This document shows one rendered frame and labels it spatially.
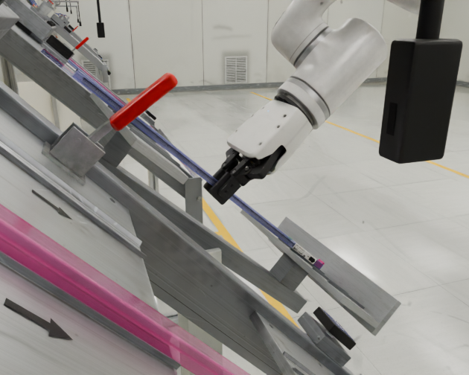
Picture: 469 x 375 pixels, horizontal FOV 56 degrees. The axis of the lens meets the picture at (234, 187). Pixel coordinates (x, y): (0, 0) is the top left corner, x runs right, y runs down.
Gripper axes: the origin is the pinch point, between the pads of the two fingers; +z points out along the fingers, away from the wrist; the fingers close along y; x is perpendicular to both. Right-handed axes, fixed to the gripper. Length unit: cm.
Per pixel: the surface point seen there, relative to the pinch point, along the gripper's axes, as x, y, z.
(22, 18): -34, -89, 3
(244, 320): 1.3, 21.5, 9.2
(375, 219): 173, -139, -61
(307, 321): 11.5, 18.8, 5.1
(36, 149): -26.0, 23.5, 8.8
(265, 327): 1.3, 24.4, 8.0
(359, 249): 150, -111, -35
